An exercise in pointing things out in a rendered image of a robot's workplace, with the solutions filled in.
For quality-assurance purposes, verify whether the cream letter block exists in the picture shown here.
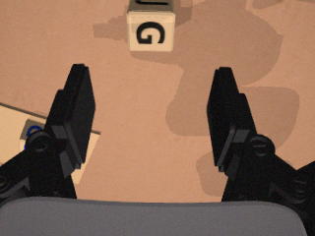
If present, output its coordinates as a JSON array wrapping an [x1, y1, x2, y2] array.
[[127, 0, 175, 51], [19, 119, 45, 151]]

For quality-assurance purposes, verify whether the tan flat mat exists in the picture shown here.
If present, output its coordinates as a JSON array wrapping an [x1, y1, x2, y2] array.
[[0, 102, 100, 184]]

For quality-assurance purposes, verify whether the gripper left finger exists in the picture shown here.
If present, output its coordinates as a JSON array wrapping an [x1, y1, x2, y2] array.
[[0, 64, 95, 208]]

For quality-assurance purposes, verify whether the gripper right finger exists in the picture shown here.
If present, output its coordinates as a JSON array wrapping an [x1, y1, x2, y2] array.
[[207, 67, 315, 236]]

